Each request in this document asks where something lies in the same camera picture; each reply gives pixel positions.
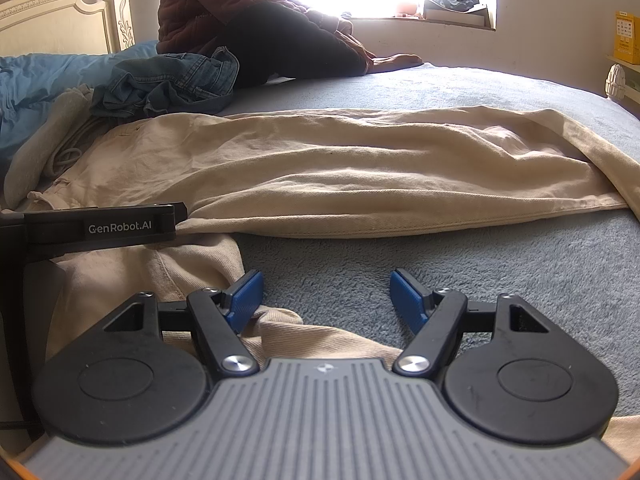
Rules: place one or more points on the grey sweatpants with drawstring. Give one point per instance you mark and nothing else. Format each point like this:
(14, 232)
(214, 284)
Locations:
(57, 144)

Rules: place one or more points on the grey bed blanket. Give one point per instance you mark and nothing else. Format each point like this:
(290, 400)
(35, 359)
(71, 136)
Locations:
(581, 271)

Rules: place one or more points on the white woven ball lamp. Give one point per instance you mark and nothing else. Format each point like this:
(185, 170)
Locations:
(615, 83)

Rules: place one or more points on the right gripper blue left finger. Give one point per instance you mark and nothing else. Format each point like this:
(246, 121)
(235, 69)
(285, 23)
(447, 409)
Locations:
(219, 316)

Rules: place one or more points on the blue duvet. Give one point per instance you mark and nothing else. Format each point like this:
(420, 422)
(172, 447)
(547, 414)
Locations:
(30, 84)

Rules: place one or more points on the cream carved headboard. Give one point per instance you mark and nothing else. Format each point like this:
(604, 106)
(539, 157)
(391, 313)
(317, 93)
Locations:
(65, 27)

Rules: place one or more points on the shoes on white box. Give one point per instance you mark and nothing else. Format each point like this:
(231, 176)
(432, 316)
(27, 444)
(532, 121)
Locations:
(458, 12)

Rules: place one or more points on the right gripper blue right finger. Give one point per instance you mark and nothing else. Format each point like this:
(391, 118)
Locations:
(434, 318)

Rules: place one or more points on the yellow box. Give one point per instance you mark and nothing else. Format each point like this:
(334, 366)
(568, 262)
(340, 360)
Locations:
(627, 37)

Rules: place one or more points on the beige trousers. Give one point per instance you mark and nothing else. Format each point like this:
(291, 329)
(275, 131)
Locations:
(319, 175)

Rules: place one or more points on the seated person in maroon jacket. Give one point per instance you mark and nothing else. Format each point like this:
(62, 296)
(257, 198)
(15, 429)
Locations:
(271, 38)

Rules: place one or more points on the blue denim jeans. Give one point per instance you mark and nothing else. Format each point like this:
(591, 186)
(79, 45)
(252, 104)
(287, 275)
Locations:
(166, 84)

